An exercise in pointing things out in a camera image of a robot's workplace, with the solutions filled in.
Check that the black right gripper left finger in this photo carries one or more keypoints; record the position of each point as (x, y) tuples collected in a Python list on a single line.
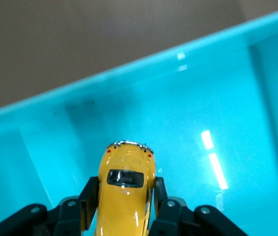
[(67, 216)]

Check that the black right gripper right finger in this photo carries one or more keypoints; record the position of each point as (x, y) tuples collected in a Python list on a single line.
[(175, 218)]

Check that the yellow beetle toy car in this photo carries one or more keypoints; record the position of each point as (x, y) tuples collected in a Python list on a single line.
[(121, 209)]

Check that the teal plastic storage bin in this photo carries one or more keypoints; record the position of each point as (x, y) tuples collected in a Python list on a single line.
[(202, 110)]

